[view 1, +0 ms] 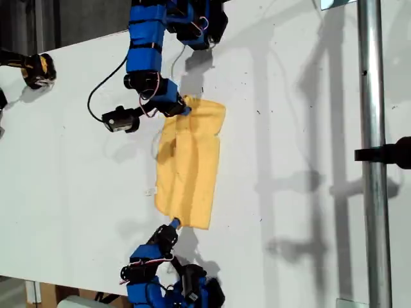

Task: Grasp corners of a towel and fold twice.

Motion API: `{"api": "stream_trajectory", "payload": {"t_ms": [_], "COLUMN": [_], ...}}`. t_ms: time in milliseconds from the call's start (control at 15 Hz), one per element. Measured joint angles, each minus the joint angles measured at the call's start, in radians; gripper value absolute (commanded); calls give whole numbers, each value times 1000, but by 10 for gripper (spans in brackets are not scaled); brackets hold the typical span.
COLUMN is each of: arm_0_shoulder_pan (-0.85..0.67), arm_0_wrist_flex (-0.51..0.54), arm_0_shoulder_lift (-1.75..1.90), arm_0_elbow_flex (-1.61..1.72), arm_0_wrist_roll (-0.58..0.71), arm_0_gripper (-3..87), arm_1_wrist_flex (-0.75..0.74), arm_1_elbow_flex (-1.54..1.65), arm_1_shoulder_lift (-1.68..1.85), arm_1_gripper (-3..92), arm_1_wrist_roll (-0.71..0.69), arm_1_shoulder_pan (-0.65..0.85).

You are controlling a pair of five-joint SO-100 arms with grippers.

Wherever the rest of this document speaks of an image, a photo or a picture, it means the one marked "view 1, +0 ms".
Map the steel post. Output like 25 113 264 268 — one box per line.
356 0 394 308

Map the black camera cable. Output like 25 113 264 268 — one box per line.
87 54 130 123

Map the black camera box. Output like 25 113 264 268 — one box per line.
101 105 141 134
181 263 209 303

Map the brown cardboard box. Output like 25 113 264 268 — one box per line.
40 282 97 308

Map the white container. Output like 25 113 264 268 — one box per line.
57 295 99 308

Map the black clamp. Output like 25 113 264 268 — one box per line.
354 136 411 170

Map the black camera stalk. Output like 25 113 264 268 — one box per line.
134 104 160 120
169 256 187 277

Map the yellow black power tool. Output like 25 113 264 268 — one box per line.
0 47 58 90

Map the yellow towel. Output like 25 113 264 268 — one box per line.
143 94 227 230

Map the thin white cable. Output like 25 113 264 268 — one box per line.
170 44 188 83

